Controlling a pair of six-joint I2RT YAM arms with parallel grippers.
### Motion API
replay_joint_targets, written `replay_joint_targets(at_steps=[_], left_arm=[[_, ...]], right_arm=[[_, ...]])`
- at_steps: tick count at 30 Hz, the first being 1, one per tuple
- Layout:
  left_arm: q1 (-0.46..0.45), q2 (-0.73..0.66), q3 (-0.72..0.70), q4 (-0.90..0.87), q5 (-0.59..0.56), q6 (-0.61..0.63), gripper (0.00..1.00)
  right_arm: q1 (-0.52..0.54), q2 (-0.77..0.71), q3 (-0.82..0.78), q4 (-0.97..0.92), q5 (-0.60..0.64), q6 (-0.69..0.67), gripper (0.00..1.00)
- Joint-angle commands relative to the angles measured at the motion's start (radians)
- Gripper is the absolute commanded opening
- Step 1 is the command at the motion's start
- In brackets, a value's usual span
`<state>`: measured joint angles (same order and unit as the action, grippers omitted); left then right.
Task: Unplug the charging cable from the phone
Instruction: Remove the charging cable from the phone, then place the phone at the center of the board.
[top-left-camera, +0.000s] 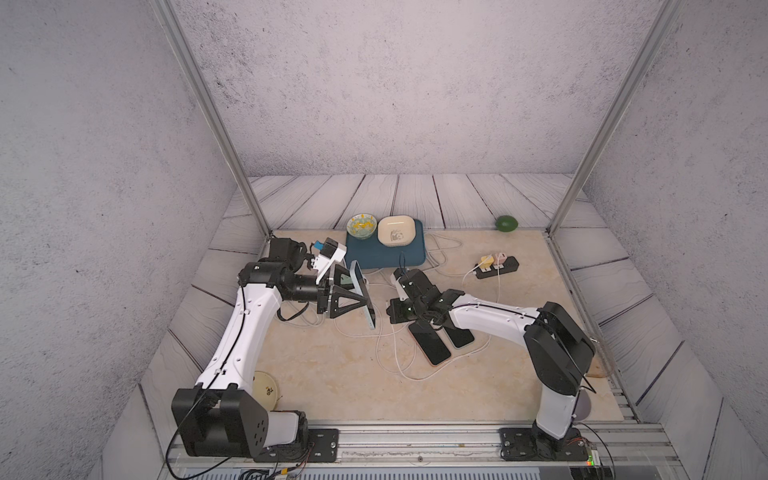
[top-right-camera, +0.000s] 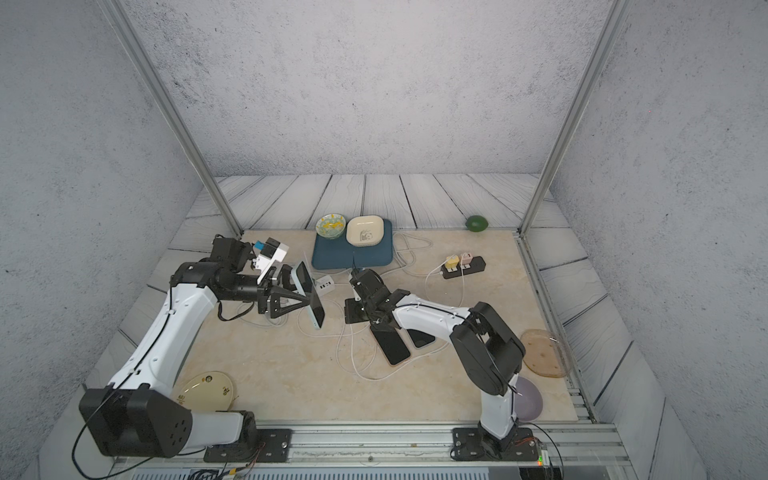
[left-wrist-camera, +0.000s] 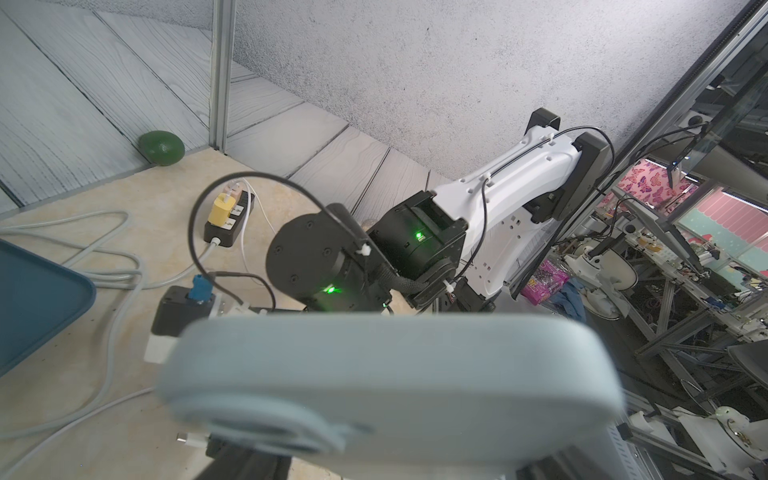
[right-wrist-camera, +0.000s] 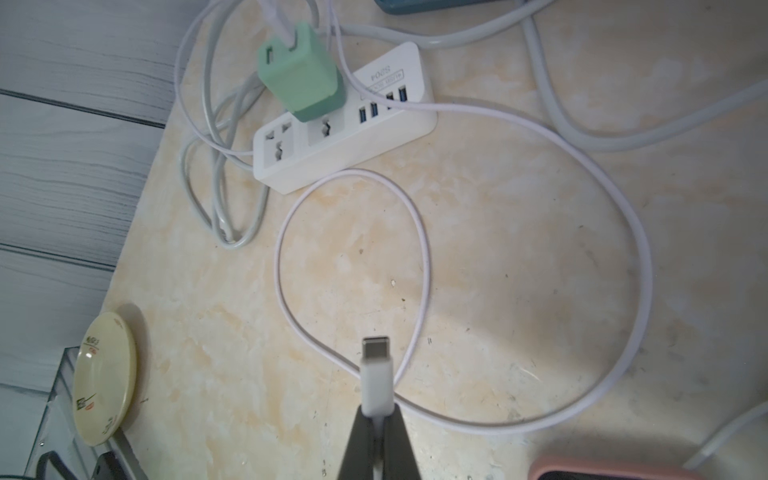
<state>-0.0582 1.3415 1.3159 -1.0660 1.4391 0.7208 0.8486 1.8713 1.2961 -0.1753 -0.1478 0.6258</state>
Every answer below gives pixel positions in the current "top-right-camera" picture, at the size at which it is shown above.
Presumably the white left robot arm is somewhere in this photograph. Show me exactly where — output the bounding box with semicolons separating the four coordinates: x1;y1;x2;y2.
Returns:
77;235;318;467

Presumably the aluminium frame post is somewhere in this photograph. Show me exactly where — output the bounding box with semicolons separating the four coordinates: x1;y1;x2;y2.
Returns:
518;0;632;237
98;0;244;238

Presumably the aluminium right frame post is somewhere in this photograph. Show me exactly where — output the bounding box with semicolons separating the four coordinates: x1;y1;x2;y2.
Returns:
518;0;632;237

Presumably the colourful patterned small bowl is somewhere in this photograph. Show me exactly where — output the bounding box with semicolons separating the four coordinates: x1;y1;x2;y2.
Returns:
315;213;347;240

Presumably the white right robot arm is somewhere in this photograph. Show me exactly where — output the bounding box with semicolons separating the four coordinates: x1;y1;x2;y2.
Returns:
345;268;526;455

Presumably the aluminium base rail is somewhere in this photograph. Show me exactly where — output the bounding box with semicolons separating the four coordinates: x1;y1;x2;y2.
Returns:
107;419;637;480

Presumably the yellow charger plug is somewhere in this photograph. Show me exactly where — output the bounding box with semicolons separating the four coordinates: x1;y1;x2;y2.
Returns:
444;255;460;272

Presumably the phone with pink case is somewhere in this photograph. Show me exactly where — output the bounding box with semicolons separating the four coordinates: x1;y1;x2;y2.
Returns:
371;324;411;366

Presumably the dark teal tray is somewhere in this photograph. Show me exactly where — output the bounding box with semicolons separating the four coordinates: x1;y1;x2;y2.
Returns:
311;219;394;270

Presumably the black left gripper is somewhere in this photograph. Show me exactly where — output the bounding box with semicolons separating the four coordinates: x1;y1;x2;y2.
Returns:
224;264;314;320

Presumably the black power strip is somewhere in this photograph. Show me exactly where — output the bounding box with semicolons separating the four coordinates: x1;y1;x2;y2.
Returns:
440;256;486;280

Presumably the black phone white edge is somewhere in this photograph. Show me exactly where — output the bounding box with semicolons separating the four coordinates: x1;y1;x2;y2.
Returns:
291;262;325;330

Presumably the aluminium left frame post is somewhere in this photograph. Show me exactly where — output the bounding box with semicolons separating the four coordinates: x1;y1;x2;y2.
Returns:
98;0;244;238

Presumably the white power strip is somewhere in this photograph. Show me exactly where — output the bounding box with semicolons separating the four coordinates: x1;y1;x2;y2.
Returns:
314;275;335;296

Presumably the green round fruit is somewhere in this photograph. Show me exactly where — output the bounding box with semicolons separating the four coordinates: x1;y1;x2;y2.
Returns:
465;215;489;233

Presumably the pale yellow plate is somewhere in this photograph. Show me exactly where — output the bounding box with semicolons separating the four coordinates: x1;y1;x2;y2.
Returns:
176;371;235;412

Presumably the white cable front phone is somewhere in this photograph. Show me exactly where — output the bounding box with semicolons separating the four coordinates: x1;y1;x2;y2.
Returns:
335;317;451;383

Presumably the purple plate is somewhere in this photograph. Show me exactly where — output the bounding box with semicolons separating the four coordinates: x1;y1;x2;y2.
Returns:
514;376;544;422

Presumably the cream panda square bowl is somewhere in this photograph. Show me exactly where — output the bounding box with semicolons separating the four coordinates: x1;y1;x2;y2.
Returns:
346;215;385;247

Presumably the phone with pale green case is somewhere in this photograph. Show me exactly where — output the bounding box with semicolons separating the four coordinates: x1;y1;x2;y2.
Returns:
407;329;436;349

